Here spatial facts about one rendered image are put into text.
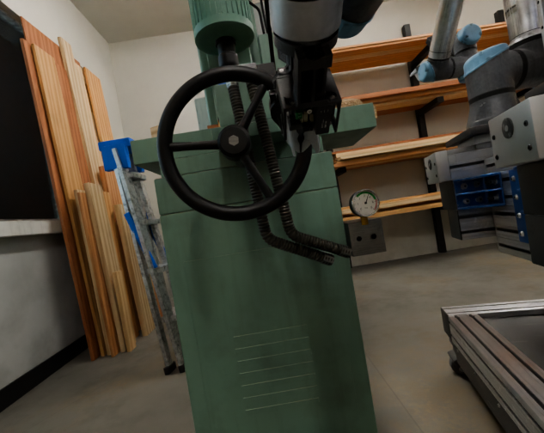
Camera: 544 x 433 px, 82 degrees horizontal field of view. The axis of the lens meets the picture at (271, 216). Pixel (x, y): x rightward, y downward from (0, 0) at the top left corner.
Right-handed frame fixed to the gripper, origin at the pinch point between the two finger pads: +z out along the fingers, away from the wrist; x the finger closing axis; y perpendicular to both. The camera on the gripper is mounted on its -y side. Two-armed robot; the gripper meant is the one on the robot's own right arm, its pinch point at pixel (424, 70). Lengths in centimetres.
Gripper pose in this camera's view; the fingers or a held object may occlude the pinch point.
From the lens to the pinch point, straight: 181.7
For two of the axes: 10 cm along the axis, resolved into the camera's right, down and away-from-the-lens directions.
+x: 9.6, -2.9, 0.1
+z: -0.1, 0.0, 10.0
